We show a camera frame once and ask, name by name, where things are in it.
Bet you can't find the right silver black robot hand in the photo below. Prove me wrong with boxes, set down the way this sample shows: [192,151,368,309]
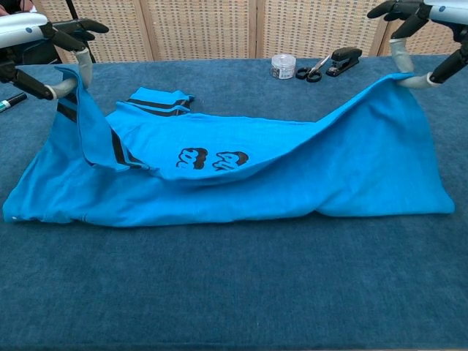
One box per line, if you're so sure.
[366,0,468,90]

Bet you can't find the black tripod stand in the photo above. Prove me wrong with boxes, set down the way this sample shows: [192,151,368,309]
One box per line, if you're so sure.
[65,0,97,64]

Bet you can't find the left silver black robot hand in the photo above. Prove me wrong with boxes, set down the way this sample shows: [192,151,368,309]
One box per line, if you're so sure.
[0,12,110,102]

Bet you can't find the black-handled scissors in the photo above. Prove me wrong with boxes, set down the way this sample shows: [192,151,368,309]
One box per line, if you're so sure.
[295,54,333,83]

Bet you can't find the blue Carolina Panthers T-shirt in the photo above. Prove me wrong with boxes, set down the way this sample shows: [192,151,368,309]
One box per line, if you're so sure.
[1,65,456,228]

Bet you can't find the green marker pen black cap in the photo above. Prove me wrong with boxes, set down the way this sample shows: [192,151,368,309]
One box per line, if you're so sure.
[0,92,29,113]

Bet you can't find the black stapler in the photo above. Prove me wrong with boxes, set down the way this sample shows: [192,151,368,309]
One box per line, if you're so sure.
[325,46,363,78]

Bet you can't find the wicker folding screen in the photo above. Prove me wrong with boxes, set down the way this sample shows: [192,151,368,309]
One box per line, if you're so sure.
[32,0,468,64]

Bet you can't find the clear round plastic jar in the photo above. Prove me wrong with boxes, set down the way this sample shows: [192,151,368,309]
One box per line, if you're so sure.
[270,53,295,79]

